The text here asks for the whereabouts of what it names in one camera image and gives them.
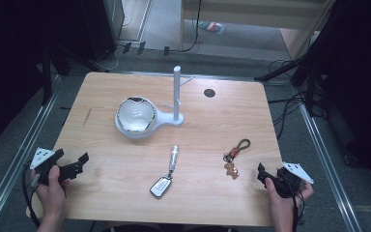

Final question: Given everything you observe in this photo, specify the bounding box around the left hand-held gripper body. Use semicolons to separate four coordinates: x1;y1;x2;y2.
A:
28;147;85;188

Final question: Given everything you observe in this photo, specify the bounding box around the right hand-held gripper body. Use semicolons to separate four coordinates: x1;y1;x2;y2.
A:
260;160;315;199

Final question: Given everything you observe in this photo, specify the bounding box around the person's right hand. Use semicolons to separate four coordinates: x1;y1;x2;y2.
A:
265;177;315;224

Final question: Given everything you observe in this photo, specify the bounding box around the person's left hand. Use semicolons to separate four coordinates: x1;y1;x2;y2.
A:
30;164;71;218

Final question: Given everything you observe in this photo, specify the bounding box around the white bowl with silver rim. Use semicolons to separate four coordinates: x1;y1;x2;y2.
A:
116;96;158;133

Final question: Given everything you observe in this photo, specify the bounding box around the black metal stand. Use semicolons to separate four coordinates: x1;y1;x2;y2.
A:
253;0;371;117

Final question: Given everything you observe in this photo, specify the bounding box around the white key stand with pegs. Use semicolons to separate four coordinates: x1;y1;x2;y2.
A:
114;65;195;140

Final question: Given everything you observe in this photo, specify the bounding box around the black cabinet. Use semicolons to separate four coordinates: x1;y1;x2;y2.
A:
78;0;126;63

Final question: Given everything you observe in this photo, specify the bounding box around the colourful packet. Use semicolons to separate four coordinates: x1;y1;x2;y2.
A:
198;20;226;36

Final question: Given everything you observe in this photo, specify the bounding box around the light wooden shelf unit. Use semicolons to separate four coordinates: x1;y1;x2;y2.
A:
179;0;337;62

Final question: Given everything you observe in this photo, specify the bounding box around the metal floor rail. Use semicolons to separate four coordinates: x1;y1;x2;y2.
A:
298;101;365;232
0;74;62;232

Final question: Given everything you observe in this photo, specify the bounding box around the keychain with brown bear charm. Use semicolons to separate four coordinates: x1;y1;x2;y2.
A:
222;137;252;181

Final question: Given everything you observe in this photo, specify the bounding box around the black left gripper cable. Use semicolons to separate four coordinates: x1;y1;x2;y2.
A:
20;161;43;229

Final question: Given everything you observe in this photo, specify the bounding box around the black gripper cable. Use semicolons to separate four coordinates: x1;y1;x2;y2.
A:
290;188;307;232
20;161;43;229

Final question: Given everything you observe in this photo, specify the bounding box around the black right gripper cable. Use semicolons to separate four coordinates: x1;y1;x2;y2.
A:
290;188;307;232

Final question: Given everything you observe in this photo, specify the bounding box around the bundle of black floor cables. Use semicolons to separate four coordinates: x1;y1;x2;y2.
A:
266;58;307;141

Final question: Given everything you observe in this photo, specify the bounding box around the car key with silver strap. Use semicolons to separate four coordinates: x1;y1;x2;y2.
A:
149;144;180;199

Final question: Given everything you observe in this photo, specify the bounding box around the white cable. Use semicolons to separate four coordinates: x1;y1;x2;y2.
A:
94;44;125;73

